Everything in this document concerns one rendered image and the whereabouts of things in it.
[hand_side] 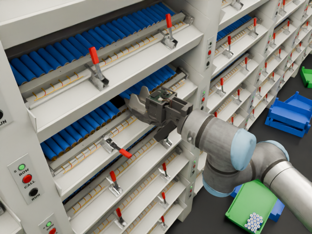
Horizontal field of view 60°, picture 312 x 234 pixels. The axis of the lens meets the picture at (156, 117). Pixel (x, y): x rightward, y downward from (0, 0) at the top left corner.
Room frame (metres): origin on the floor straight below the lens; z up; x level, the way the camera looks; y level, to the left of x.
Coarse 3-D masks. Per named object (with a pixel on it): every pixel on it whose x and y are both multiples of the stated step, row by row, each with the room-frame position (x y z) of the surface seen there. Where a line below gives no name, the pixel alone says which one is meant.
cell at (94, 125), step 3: (87, 114) 0.59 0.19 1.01; (84, 117) 0.58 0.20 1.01; (87, 117) 0.58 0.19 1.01; (90, 117) 0.58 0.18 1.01; (87, 120) 0.58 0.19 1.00; (90, 120) 0.58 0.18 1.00; (93, 120) 0.58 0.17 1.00; (90, 123) 0.57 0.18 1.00; (93, 123) 0.57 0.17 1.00; (96, 123) 0.57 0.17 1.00; (93, 126) 0.56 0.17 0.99; (96, 126) 0.56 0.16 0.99
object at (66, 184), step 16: (176, 64) 0.90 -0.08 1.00; (192, 80) 0.86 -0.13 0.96; (128, 128) 0.60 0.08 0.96; (144, 128) 0.61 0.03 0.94; (128, 144) 0.56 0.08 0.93; (48, 160) 0.45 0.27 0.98; (96, 160) 0.48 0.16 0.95; (112, 160) 0.52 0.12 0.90; (64, 176) 0.42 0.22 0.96; (80, 176) 0.43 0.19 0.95; (64, 192) 0.38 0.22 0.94
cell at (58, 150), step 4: (48, 140) 0.49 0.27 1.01; (52, 140) 0.49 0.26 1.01; (48, 144) 0.48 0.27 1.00; (52, 144) 0.48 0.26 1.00; (56, 144) 0.48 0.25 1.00; (52, 148) 0.47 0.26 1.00; (56, 148) 0.47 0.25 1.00; (60, 148) 0.48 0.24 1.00; (56, 152) 0.46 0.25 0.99; (60, 152) 0.47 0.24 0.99
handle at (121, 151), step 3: (111, 144) 0.51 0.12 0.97; (114, 144) 0.51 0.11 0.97; (114, 147) 0.50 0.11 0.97; (117, 147) 0.50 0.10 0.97; (120, 150) 0.49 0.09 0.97; (123, 150) 0.49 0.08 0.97; (123, 153) 0.48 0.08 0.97; (126, 153) 0.48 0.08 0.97; (129, 153) 0.48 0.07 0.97; (126, 156) 0.47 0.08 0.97; (129, 156) 0.47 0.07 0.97
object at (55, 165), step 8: (176, 80) 0.81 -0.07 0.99; (160, 88) 0.75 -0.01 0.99; (168, 88) 0.77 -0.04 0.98; (128, 112) 0.63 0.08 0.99; (112, 120) 0.59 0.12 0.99; (120, 120) 0.59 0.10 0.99; (104, 128) 0.56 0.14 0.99; (112, 128) 0.57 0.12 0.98; (96, 136) 0.53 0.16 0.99; (112, 136) 0.55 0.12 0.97; (80, 144) 0.49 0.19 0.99; (88, 144) 0.50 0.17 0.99; (72, 152) 0.47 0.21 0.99; (80, 152) 0.48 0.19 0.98; (56, 160) 0.44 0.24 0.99; (64, 160) 0.44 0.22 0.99; (80, 160) 0.46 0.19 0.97; (56, 168) 0.42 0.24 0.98
